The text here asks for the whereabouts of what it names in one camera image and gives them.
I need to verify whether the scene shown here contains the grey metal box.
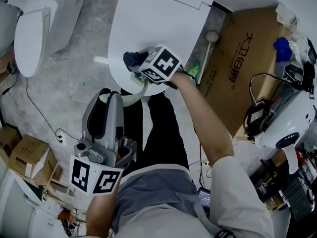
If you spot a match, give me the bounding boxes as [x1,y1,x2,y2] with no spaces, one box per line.
[274,62,304,84]

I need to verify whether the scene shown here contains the thin black floor cable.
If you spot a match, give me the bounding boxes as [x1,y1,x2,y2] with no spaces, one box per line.
[25,76,61,135]

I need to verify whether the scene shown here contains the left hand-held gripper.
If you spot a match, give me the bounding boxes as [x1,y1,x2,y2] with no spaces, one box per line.
[70,87,137,196]

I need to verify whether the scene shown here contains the open brown cardboard box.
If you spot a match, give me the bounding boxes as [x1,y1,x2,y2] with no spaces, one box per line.
[8,134,58,186]

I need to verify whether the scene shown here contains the green plastic bottle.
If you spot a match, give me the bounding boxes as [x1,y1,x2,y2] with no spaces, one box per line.
[187,60,201,78]

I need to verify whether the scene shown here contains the blue crumpled cloth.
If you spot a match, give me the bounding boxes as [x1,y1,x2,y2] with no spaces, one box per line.
[272,37,293,62]

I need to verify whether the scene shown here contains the white round machine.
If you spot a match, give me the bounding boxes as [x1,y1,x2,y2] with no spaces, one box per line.
[254,90,316,175]

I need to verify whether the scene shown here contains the another person's forearm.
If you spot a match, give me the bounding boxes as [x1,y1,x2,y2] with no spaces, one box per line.
[0,52,16,84]

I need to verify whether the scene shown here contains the white round-headed long brush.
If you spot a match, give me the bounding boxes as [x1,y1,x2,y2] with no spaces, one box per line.
[195,30,219,84]

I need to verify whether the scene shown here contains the white cabinet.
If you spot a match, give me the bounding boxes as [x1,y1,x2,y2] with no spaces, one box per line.
[0,169,43,238]

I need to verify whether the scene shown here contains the small brown cardboard box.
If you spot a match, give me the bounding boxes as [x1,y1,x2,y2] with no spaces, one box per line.
[0,124,22,159]

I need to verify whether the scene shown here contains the black power adapter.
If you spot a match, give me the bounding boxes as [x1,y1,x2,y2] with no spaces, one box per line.
[244,102,271,135]

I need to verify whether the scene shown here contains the person's black trousers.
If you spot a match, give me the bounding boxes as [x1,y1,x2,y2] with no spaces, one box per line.
[120,88,191,173]

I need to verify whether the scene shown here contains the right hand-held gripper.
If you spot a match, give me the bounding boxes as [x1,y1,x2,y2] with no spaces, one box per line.
[127,43,185,90]

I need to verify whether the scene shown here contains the person's right forearm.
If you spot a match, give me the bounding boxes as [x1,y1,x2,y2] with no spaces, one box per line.
[170,70,235,166]

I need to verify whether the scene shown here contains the white crumpled cloth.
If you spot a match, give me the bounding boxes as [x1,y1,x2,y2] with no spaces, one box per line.
[275,3,298,26]

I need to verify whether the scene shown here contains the dark navy cloth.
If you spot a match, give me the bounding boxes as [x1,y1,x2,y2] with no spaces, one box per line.
[123,50,147,72]

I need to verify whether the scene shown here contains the large white closed toilet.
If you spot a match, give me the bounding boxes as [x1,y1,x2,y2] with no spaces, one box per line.
[107,0,218,96]

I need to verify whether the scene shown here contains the person's left forearm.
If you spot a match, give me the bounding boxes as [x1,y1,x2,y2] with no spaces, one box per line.
[85,193,121,238]

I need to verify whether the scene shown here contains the black tablet screen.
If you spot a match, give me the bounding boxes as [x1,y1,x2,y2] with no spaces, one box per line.
[197,186,211,219]

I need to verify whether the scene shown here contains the wooden frame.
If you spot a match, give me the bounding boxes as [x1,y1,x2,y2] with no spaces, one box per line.
[44,161,75,198]

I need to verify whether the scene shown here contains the large printed cardboard box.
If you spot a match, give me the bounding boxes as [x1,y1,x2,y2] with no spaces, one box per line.
[198,7,298,139]

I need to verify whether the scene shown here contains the white wall socket plate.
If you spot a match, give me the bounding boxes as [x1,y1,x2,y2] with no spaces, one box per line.
[55,129,68,146]

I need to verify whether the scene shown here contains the person's white grey shirt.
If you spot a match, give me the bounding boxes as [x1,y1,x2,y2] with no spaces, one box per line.
[106,155,274,238]

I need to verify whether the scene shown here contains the small white closed toilet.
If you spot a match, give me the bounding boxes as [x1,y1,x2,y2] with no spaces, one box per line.
[7,0,87,78]

